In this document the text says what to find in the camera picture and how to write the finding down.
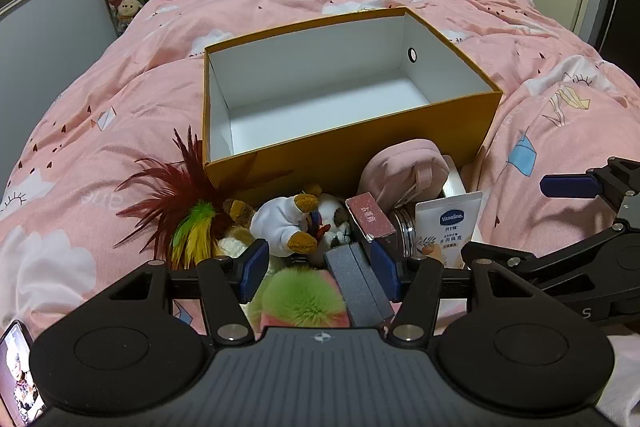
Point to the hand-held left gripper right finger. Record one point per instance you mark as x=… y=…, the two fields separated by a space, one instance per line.
x=384 y=269

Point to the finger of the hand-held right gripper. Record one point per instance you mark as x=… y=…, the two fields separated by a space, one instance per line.
x=570 y=186
x=580 y=257

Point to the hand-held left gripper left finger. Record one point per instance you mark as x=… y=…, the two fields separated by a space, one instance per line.
x=255 y=268

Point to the dark grey box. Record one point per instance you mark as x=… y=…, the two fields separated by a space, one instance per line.
x=350 y=277

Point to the white brown plush toy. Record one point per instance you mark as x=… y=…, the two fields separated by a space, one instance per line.
x=280 y=222

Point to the small red-brown box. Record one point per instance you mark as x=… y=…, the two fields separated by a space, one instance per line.
x=370 y=217

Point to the pink green fluffy pompom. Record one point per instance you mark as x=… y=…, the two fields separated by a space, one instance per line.
x=300 y=302

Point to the white lotion tube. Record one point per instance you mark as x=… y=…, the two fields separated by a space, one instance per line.
x=450 y=227

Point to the pink pouch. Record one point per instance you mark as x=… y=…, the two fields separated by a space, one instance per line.
x=395 y=172

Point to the red feather toy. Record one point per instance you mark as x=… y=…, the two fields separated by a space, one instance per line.
x=170 y=192

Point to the orange cardboard box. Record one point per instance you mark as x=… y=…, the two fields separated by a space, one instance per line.
x=350 y=147

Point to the glass jar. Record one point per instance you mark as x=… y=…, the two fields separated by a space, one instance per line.
x=407 y=229

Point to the pink printed blanket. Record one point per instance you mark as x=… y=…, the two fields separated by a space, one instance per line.
x=125 y=107

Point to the smartphone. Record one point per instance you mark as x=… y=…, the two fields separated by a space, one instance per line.
x=17 y=372

